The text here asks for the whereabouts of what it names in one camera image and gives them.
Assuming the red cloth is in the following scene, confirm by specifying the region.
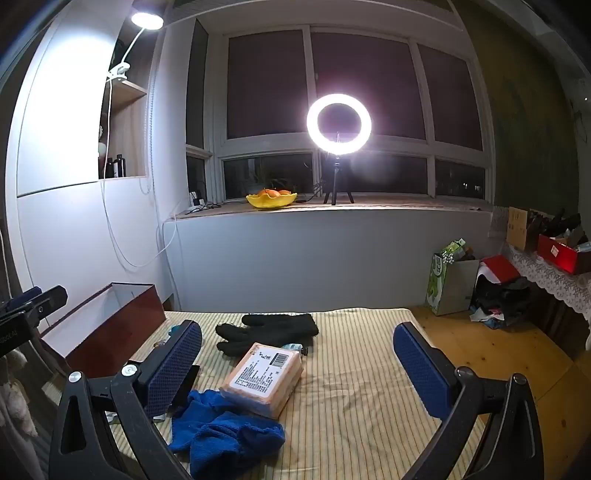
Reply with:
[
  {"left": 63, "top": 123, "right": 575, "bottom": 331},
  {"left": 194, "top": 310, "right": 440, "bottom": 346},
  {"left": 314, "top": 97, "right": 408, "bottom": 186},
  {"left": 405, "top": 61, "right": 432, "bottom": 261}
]
[{"left": 479, "top": 255, "right": 522, "bottom": 284}]

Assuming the white lamp cable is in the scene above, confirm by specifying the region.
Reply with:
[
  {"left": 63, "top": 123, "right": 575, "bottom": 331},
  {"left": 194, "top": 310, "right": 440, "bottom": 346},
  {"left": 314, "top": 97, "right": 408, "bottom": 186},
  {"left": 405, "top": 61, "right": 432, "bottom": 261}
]
[{"left": 99, "top": 78, "right": 185, "bottom": 269}]

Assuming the black tripod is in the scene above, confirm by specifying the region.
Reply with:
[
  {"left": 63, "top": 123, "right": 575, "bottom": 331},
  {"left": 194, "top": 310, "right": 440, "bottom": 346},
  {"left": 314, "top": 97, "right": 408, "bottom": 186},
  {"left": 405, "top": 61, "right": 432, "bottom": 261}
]
[{"left": 323, "top": 154, "right": 355, "bottom": 205}]

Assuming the wooden wall shelf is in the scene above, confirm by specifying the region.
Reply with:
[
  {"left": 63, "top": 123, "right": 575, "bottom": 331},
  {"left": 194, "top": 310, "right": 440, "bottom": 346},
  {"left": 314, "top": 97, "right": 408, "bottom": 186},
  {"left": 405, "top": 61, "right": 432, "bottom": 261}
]
[{"left": 98, "top": 18, "right": 155, "bottom": 181}]

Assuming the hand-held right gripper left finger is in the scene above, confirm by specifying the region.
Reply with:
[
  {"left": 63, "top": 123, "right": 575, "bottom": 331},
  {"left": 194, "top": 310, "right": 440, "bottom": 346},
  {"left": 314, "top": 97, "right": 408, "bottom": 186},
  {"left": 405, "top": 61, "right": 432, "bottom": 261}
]
[{"left": 48, "top": 319, "right": 204, "bottom": 480}]

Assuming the black cable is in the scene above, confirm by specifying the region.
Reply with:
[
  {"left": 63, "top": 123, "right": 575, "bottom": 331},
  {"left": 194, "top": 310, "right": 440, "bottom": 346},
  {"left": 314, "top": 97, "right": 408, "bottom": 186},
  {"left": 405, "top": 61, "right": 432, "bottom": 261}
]
[{"left": 187, "top": 198, "right": 252, "bottom": 215}]

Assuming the blue towel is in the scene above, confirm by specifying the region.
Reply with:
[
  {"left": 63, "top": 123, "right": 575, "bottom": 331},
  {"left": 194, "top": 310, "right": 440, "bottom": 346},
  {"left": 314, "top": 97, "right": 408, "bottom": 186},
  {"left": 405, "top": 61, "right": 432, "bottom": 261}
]
[{"left": 168, "top": 389, "right": 286, "bottom": 480}]

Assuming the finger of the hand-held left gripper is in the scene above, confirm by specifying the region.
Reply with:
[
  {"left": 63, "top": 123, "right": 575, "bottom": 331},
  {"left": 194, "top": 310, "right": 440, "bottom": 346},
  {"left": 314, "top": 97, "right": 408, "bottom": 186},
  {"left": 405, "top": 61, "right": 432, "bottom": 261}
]
[{"left": 0, "top": 285, "right": 69, "bottom": 324}]

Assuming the white lace tablecloth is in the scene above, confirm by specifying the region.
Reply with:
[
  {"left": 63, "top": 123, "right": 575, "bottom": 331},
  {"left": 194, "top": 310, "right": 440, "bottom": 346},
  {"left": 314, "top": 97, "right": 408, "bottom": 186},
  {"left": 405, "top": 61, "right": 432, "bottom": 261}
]
[{"left": 489, "top": 205, "right": 591, "bottom": 352}]

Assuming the red cardboard box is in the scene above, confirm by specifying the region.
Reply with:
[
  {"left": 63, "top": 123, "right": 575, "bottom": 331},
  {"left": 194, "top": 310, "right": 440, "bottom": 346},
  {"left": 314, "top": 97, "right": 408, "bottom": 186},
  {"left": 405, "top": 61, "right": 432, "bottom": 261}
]
[{"left": 537, "top": 233, "right": 591, "bottom": 275}]

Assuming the ring light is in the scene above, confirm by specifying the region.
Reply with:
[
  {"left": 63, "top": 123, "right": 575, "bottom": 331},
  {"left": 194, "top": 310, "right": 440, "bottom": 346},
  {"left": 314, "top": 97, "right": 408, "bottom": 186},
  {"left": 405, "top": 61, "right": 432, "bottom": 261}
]
[{"left": 306, "top": 93, "right": 372, "bottom": 155}]

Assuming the green printed paper bag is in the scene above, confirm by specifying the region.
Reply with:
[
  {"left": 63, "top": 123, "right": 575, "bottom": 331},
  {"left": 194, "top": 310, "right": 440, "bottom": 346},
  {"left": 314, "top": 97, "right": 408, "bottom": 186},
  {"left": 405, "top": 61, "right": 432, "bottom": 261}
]
[{"left": 425, "top": 239, "right": 481, "bottom": 317}]

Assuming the person's left hand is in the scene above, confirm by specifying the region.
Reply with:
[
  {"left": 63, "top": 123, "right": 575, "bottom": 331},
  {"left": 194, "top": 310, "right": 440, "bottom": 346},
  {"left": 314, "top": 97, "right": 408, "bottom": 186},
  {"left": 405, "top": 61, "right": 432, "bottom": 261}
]
[{"left": 0, "top": 348, "right": 40, "bottom": 439}]

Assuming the black knit glove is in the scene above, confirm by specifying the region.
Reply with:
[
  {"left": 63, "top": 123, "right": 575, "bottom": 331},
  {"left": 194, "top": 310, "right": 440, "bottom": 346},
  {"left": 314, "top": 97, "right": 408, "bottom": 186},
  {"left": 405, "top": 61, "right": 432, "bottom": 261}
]
[{"left": 215, "top": 313, "right": 320, "bottom": 357}]

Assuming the red board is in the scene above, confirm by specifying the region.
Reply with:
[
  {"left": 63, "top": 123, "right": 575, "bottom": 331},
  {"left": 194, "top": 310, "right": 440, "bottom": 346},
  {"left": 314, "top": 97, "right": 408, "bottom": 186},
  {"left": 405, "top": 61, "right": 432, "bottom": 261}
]
[{"left": 39, "top": 282, "right": 167, "bottom": 379}]

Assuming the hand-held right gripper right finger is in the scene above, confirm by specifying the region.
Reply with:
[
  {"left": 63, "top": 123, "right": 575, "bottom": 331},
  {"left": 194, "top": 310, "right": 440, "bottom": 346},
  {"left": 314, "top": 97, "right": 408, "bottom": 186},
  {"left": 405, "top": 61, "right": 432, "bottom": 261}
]
[{"left": 393, "top": 322, "right": 546, "bottom": 480}]

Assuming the window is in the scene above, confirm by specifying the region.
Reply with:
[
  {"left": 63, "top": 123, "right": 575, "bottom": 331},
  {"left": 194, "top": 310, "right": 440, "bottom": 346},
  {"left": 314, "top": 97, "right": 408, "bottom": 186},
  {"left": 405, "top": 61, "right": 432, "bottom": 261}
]
[{"left": 185, "top": 21, "right": 495, "bottom": 204}]

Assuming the yellow fruit bowl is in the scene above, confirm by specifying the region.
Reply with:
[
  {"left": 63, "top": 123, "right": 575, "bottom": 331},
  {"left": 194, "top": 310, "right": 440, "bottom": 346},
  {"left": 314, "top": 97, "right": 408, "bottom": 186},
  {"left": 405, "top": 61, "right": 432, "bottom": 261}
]
[{"left": 246, "top": 190, "right": 297, "bottom": 210}]

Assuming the dark clothes pile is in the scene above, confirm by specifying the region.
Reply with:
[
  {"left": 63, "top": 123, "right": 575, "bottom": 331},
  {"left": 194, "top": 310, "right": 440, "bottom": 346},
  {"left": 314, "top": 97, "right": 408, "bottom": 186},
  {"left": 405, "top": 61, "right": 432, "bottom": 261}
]
[{"left": 470, "top": 274, "right": 546, "bottom": 330}]

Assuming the orange tissue pack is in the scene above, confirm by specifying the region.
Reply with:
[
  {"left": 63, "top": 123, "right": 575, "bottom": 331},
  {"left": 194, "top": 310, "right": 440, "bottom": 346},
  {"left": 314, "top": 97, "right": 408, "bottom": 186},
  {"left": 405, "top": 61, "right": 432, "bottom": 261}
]
[{"left": 219, "top": 342, "right": 304, "bottom": 420}]

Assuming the striped bed sheet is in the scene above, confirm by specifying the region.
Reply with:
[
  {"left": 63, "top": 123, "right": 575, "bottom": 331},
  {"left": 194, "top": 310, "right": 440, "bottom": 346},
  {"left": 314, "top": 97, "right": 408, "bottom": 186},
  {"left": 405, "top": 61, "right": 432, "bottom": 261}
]
[{"left": 104, "top": 308, "right": 490, "bottom": 480}]

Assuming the white clip lamp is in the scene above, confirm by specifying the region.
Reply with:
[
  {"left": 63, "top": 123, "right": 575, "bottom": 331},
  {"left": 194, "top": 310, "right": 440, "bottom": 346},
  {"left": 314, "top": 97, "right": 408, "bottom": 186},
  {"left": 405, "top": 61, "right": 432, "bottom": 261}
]
[{"left": 107, "top": 10, "right": 164, "bottom": 84}]

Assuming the brown cardboard box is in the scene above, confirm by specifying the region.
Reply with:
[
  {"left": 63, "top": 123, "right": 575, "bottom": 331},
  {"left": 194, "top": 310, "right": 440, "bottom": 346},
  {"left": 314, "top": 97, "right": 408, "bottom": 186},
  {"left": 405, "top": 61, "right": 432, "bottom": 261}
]
[{"left": 506, "top": 206, "right": 530, "bottom": 251}]

